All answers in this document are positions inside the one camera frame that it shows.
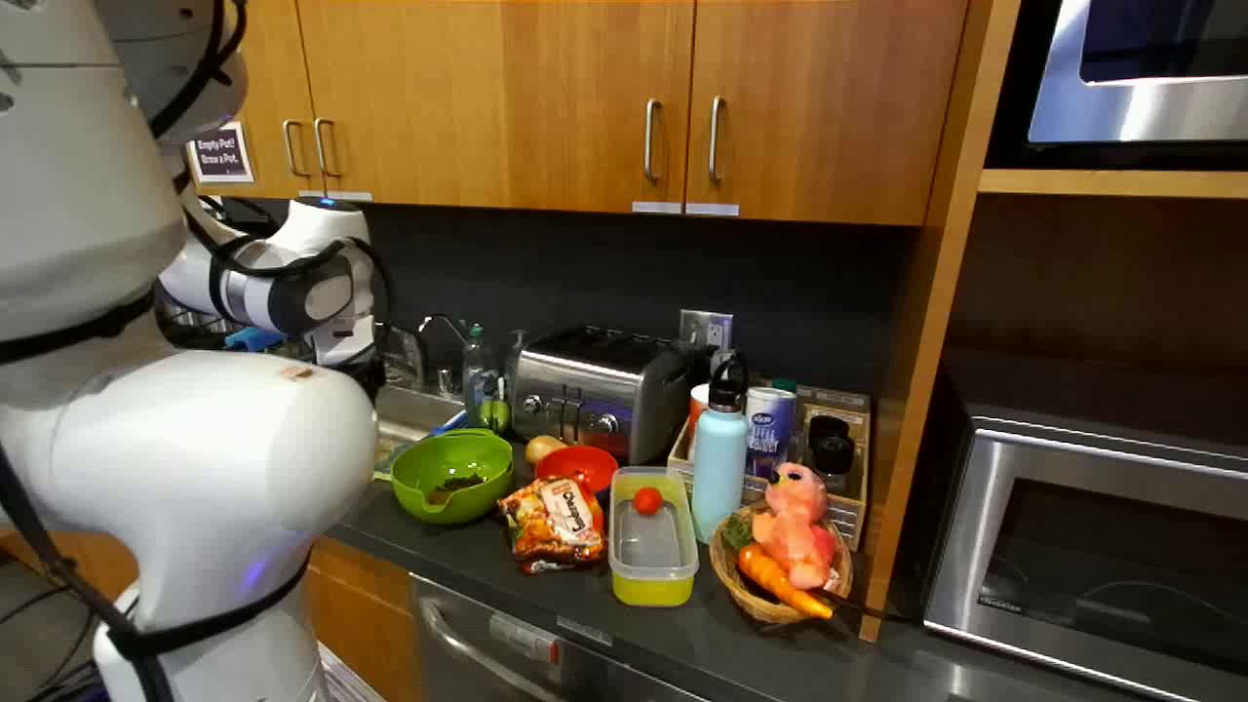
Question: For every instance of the white cabinet label strip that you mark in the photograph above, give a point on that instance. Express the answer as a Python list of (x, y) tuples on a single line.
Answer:
[(331, 196), (710, 207), (655, 207)]

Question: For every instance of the silver black toaster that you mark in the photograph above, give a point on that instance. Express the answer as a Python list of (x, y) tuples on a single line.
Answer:
[(586, 383)]

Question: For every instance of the stainless steel dishwasher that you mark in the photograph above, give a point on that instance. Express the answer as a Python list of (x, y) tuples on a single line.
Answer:
[(521, 651)]

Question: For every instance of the silver built-in microwave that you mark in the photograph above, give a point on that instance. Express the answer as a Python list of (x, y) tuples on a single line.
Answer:
[(1132, 79)]

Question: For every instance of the orange instant noodle packet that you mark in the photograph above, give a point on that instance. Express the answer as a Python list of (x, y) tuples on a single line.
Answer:
[(556, 521)]

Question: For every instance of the yellow container with clear lid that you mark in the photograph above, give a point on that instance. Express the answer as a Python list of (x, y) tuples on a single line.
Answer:
[(651, 558)]

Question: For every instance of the green plastic bowl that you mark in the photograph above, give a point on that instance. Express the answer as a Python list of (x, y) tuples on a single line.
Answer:
[(451, 469)]

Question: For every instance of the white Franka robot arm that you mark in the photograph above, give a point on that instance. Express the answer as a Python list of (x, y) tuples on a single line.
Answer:
[(157, 469)]

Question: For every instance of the wooden cabinet door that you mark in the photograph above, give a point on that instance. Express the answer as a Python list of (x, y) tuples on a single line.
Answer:
[(266, 79), (403, 98), (586, 98), (830, 103)]

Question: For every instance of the yellow onion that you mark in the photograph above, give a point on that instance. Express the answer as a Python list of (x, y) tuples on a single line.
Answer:
[(539, 451)]

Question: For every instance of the green bell pepper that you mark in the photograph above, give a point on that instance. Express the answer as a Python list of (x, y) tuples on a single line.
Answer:
[(498, 415)]

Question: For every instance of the pink plush toy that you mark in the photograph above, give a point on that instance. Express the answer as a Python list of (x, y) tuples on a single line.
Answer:
[(795, 530)]

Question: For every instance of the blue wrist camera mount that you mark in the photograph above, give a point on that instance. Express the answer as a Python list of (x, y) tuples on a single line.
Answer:
[(255, 343)]

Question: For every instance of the woven wicker basket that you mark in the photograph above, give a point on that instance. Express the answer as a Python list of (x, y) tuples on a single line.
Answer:
[(764, 610)]

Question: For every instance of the silver countertop oven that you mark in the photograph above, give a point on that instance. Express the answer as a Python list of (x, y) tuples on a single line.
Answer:
[(1094, 558)]

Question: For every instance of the stainless steel sink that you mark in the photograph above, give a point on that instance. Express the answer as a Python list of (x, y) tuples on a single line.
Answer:
[(416, 415)]

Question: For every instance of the wall power outlet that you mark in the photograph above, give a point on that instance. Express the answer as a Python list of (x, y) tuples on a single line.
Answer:
[(704, 330)]

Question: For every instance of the cardboard box with black items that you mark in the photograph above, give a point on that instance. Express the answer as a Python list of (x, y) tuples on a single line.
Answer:
[(838, 451)]

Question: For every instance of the clear bottle with green cap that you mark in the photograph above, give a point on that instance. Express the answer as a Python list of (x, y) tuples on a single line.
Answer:
[(477, 375)]

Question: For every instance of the purple cabinet sign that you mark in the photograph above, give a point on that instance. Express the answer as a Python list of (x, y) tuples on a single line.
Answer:
[(223, 153)]

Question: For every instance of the white cylindrical can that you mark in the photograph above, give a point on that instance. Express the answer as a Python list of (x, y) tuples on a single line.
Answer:
[(768, 425)]

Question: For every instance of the orange toy carrot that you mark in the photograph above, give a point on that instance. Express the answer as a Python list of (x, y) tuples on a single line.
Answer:
[(777, 584)]

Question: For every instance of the light blue water bottle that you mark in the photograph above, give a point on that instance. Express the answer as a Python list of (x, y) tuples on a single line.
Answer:
[(717, 469)]

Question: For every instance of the thin metal faucet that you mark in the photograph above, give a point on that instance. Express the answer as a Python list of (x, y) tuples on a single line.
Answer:
[(442, 343)]

